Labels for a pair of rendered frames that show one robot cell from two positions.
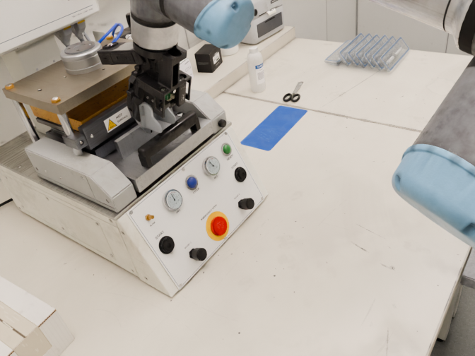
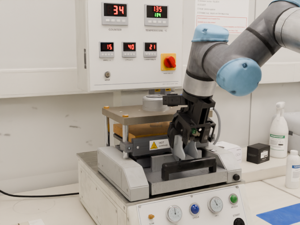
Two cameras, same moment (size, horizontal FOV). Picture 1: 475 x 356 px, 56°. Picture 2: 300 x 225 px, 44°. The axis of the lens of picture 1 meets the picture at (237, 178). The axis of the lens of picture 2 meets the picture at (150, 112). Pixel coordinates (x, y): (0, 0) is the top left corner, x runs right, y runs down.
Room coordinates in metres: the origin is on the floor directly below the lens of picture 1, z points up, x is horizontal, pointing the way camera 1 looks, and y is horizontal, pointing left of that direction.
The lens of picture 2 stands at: (-0.13, -0.14, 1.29)
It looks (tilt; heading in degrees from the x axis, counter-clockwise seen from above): 10 degrees down; 22
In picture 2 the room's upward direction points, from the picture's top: straight up
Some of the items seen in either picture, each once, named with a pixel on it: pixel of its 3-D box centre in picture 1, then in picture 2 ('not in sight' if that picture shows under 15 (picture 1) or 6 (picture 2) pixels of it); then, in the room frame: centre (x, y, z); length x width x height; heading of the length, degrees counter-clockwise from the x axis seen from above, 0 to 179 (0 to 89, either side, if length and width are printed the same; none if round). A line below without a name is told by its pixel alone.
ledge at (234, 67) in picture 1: (202, 70); (251, 162); (1.54, 0.06, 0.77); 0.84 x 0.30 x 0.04; 138
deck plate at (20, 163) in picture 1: (105, 140); (151, 166); (0.88, 0.28, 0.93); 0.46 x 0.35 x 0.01; 48
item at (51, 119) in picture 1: (97, 84); (158, 123); (0.86, 0.25, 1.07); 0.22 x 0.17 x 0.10; 138
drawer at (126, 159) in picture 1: (125, 131); (164, 160); (0.82, 0.21, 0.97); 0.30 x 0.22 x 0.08; 48
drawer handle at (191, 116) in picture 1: (169, 138); (189, 167); (0.73, 0.11, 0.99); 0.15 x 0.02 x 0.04; 138
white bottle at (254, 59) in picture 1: (256, 68); (293, 168); (1.35, -0.12, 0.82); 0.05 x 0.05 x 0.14
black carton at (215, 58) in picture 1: (208, 58); (258, 153); (1.50, 0.02, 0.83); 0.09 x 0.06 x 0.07; 152
